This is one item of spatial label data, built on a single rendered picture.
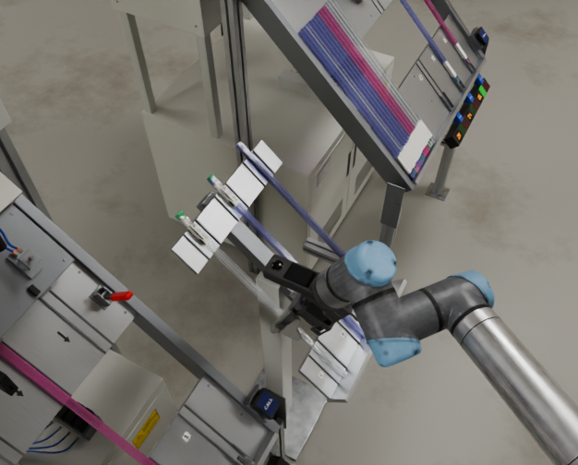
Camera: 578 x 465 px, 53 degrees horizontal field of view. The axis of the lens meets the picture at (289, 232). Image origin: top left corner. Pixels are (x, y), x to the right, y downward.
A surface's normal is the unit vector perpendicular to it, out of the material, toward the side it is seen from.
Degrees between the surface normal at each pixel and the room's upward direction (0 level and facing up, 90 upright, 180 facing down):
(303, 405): 0
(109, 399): 0
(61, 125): 0
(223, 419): 43
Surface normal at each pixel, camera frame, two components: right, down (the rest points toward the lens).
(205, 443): 0.59, -0.21
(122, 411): -0.01, -0.62
